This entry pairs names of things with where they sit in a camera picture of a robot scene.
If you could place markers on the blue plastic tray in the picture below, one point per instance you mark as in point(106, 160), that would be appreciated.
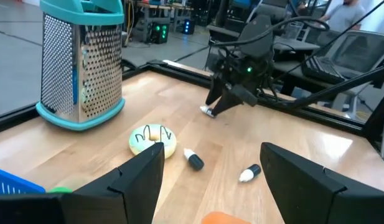
point(11, 183)

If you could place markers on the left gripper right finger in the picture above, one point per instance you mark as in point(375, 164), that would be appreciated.
point(297, 186)

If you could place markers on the black device blue lights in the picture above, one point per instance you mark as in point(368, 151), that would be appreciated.
point(188, 26)

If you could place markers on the teal metal box grater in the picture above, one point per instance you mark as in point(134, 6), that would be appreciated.
point(82, 77)

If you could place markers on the mint frosted toy donut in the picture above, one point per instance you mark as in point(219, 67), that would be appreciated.
point(148, 146)

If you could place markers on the person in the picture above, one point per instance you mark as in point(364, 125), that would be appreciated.
point(344, 15)

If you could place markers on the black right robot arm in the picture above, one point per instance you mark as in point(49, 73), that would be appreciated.
point(335, 85)

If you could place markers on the black computer green lights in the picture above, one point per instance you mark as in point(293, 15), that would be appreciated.
point(160, 32)

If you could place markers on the green plastic tray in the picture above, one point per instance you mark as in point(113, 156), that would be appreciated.
point(60, 189)

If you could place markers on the grey office chair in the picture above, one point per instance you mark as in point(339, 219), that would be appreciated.
point(359, 53)

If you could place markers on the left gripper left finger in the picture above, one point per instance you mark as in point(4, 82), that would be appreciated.
point(135, 186)

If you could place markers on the orange plastic tray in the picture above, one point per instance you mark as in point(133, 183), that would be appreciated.
point(226, 218)

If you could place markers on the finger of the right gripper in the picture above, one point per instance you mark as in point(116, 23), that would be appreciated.
point(227, 104)
point(216, 90)

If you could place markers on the black keyboard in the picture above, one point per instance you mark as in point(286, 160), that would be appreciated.
point(322, 70)

